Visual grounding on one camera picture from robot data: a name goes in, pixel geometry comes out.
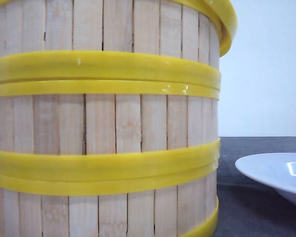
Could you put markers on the bamboo steamer basket three buns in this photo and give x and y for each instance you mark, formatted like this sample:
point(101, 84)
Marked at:
point(107, 131)

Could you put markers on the bamboo steamer basket one bun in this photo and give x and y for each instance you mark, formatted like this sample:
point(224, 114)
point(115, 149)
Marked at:
point(185, 29)

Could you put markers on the yellow rimmed bamboo steamer lid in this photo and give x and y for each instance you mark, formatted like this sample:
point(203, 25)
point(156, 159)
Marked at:
point(227, 15)

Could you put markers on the front bamboo steamer basket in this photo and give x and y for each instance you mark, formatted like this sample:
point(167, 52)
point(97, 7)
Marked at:
point(186, 210)

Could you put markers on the white ceramic plate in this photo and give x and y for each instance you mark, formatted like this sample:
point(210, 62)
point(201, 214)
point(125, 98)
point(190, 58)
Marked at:
point(276, 171)

